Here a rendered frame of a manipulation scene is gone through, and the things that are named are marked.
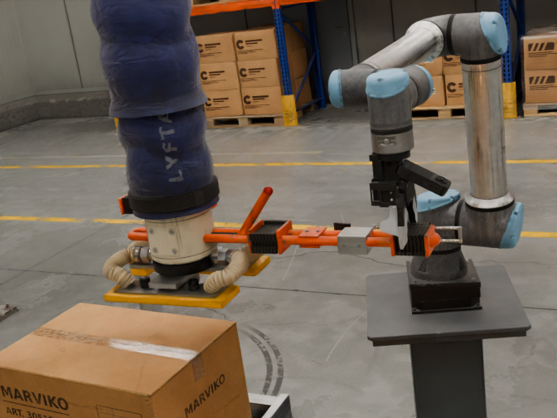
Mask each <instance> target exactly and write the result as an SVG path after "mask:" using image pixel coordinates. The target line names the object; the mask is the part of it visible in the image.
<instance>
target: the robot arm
mask: <svg viewBox="0 0 557 418"><path fill-rule="evenodd" d="M507 41H508V35H507V29H506V24H505V21H504V19H503V17H502V15H501V14H500V13H498V12H475V13H461V14H447V15H441V16H436V17H430V18H426V19H423V20H420V21H418V22H416V23H415V24H413V25H412V26H411V27H410V28H409V29H408V31H407V32H406V34H405V36H403V37H402V38H400V39H399V40H398V41H395V42H394V43H392V44H391V45H389V46H387V47H386V48H385V49H383V50H381V51H379V52H378V53H376V54H374V55H373V56H372V57H370V58H368V59H367V60H365V61H363V62H362V63H360V64H357V65H355V66H353V67H352V68H351V69H348V70H342V69H339V70H334V71H333V72H332V73H331V75H330V78H329V81H328V93H329V98H330V101H331V103H332V105H333V106H334V107H336V108H343V109H345V108H368V109H369V117H370V126H371V143H372V151H373V153H372V154H370V155H369V159H370V161H372V167H373V176H374V177H373V178H372V179H371V182H370V183H369V184H370V193H371V205H372V206H380V207H389V206H396V207H392V208H391V209H390V216H389V218H388V219H387V220H385V221H383V222H381V223H380V230H381V231H383V232H385V233H388V234H391V235H394V236H398V237H399V244H400V249H401V250H403V249H404V246H405V245H406V243H407V241H408V237H407V232H408V228H407V221H409V222H432V225H434V226H461V227H462V240H463V243H447V242H440V243H439V244H438V245H436V246H435V247H434V248H433V251H432V253H431V255H430V256H429V257H425V256H413V258H412V260H411V263H410V266H409V272H410V274H411V275H412V276H413V277H415V278H417V279H421V280H427V281H435V282H443V281H451V280H456V279H460V278H462V277H464V276H465V275H466V274H467V262H466V260H465V258H464V256H463V253H462V250H461V245H471V246H480V247H489V248H498V249H511V248H514V247H515V246H516V245H517V243H518V241H519V239H520V236H521V230H522V225H523V219H524V218H523V217H524V207H523V204H522V203H521V202H515V196H514V193H513V192H512V191H511V190H509V189H508V188H507V175H506V144H505V127H504V111H503V94H502V78H501V54H503V53H505V52H506V50H507V46H508V42H507ZM456 55H460V62H461V64H462V73H463V95H464V107H465V119H466V130H467V152H468V164H469V176H470V188H471V191H470V192H469V193H468V194H467V195H466V196H465V199H462V198H461V197H460V196H461V194H460V192H459V191H457V190H453V189H449V188H450V186H451V181H450V180H448V179H447V178H445V177H442V176H439V175H438V174H436V173H433V172H431V171H429V170H428V169H426V168H423V167H421V166H419V165H418V164H416V163H413V162H410V161H409V160H407V159H406V158H408V157H410V150H411V149H412V148H414V133H413V122H412V111H411V110H412V109H414V108H416V107H417V106H419V105H422V104H424V103H425V102H426V101H427V100H428V98H429V97H430V95H431V94H432V92H433V79H432V76H431V75H430V74H429V72H428V71H427V70H426V69H424V68H423V67H422V66H417V65H418V64H419V63H420V62H422V61H432V60H434V59H435V58H437V57H440V56H456ZM402 159H404V161H403V162H402ZM373 182H374V183H373ZM414 184H417V185H419V186H421V187H423V188H425V189H427V190H429V192H424V193H421V194H419V195H418V196H416V191H415V188H414ZM372 191H373V197H372ZM373 199H374V201H373Z"/></svg>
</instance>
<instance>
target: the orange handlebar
mask: <svg viewBox="0 0 557 418"><path fill-rule="evenodd" d="M326 229H327V228H326V227H307V228H306V229H305V230H289V231H288V236H283V237H282V243H283V245H300V246H299V248H320V247H321V246H322V245H337V244H338V242H337V236H338V235H339V233H340V232H341V231H334V230H326ZM239 230H240V229H232V228H213V230H212V232H232V233H233V232H236V233H238V232H239ZM128 238H129V239H130V240H131V241H148V234H147V230H146V227H138V228H134V229H132V230H131V231H129V232H128ZM203 241H204V242H208V243H240V244H249V242H248V236H247V235H231V234H205V235H204V236H203ZM440 241H441V237H440V235H439V234H438V233H435V232H434V233H433V236H432V237H431V238H430V241H429V246H430V248H431V247H435V246H436V245H438V244H439V243H440ZM366 245H367V246H372V247H390V234H388V233H385V232H383V231H372V233H371V237H367V239H366Z"/></svg>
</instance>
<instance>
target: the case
mask: <svg viewBox="0 0 557 418"><path fill-rule="evenodd" d="M0 418H252V415H251V409H250V404H249V395H248V390H247V385H246V380H245V370H244V365H243V360H242V355H241V350H240V340H239V335H238V330H237V325H236V322H233V321H226V320H219V319H213V318H199V317H192V316H186V315H179V314H172V313H159V312H152V311H145V310H138V309H126V308H118V307H111V306H104V305H98V304H84V303H79V304H77V305H76V306H74V307H72V308H71V309H69V310H67V311H65V312H64V313H62V314H61V315H59V316H58V317H56V318H54V319H52V320H51V321H50V322H48V323H46V324H44V325H43V326H41V327H39V328H38V329H37V330H35V331H33V332H32V333H29V334H28V335H26V337H24V338H22V339H20V340H18V341H17V342H15V343H14V344H12V345H11V346H9V347H7V348H5V349H4V350H2V351H1V352H0Z"/></svg>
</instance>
